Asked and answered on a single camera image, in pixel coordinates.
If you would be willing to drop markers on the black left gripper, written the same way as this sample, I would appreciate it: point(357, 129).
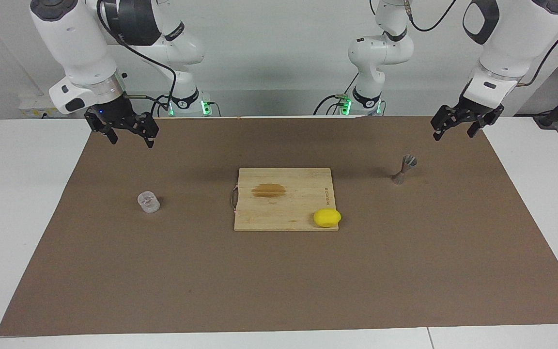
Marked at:
point(477, 112)

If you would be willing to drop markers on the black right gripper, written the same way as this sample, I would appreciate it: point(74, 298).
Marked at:
point(112, 114)

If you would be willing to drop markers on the metal jigger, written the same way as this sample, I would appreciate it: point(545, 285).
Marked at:
point(408, 162)

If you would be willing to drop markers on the small clear glass cup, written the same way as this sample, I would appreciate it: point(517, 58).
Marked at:
point(148, 202)

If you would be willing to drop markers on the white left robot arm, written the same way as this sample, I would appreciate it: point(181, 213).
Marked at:
point(511, 39)

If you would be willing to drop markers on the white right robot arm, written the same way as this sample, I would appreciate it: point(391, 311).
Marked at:
point(75, 43)

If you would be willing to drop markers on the white power strip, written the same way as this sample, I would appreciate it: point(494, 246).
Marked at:
point(37, 104)

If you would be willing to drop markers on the brown table mat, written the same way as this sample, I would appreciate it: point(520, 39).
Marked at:
point(162, 271)

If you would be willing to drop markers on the yellow lemon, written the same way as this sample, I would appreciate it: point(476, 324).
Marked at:
point(327, 218)

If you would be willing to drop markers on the wooden cutting board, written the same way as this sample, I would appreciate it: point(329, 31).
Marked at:
point(298, 203)

